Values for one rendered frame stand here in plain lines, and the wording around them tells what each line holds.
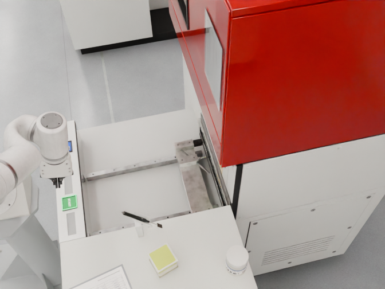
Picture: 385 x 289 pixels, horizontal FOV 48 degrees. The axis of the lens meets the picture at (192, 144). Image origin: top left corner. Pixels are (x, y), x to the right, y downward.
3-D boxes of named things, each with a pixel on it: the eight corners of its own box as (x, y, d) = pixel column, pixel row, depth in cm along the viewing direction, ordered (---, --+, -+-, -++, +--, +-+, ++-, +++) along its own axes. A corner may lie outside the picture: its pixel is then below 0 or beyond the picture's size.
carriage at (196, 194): (191, 145, 188) (191, 141, 186) (213, 218, 167) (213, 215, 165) (173, 148, 187) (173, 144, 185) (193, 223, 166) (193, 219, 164)
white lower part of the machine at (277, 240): (289, 145, 292) (314, 54, 225) (341, 260, 244) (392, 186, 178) (187, 167, 283) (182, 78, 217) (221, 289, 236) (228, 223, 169)
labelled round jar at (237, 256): (242, 253, 147) (244, 242, 139) (248, 273, 143) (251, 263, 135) (222, 258, 146) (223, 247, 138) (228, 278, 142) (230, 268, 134)
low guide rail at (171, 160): (201, 153, 189) (201, 149, 187) (202, 157, 188) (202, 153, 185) (87, 177, 183) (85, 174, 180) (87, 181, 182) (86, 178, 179)
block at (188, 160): (196, 157, 181) (196, 153, 178) (198, 164, 179) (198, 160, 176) (177, 161, 180) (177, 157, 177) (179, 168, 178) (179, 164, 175)
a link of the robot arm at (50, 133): (31, 152, 131) (59, 163, 130) (27, 124, 121) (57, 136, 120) (46, 133, 136) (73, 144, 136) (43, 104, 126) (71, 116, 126)
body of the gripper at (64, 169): (70, 142, 138) (71, 162, 147) (36, 144, 136) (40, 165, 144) (72, 161, 134) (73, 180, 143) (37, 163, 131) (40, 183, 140)
